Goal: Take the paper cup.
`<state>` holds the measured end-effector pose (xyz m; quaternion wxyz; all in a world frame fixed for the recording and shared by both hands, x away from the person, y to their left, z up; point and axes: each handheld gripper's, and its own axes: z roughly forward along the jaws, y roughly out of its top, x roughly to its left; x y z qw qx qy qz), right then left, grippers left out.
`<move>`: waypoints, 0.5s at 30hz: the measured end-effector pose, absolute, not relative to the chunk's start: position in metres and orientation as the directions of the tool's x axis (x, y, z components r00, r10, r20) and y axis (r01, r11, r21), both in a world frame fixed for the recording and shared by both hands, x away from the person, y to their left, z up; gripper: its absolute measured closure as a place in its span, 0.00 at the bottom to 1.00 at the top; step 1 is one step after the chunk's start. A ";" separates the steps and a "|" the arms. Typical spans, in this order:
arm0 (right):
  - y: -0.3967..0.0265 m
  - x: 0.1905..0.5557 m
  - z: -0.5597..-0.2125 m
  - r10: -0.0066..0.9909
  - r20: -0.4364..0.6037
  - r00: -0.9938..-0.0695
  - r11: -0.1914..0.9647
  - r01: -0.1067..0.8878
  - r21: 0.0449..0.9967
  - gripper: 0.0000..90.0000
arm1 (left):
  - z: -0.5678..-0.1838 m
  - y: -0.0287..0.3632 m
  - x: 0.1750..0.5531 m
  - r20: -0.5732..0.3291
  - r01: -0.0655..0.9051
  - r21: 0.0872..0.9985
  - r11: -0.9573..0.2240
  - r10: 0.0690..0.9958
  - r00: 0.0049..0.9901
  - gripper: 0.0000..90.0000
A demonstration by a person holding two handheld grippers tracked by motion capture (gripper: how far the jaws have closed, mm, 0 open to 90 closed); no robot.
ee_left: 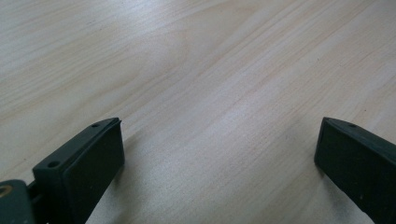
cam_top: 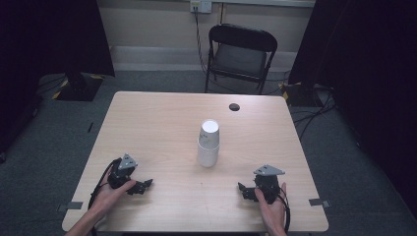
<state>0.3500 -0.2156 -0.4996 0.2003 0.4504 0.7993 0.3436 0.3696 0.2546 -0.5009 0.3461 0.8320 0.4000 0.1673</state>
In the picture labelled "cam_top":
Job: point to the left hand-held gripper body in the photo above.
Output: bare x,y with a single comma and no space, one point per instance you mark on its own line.
122,173

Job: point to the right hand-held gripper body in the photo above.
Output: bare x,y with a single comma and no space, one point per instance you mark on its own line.
267,185

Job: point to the person's right hand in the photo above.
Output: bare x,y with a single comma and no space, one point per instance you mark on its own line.
272,209

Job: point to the person's left hand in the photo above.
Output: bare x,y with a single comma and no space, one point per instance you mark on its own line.
109,196

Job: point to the white paper cup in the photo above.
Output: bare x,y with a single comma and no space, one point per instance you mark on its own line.
209,133
208,156

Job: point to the grey tape strip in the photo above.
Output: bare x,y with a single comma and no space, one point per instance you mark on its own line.
319,202
69,206

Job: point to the black round table grommet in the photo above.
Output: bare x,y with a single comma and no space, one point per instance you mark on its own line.
234,107

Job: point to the black stand base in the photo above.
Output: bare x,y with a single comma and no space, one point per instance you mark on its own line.
78,86
299,94

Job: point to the black folding chair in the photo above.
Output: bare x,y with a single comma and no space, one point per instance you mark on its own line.
240,59

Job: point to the black curtain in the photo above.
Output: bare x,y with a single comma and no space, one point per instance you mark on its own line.
49,59
364,82

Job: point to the white wall socket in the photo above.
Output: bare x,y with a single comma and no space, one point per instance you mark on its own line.
200,6

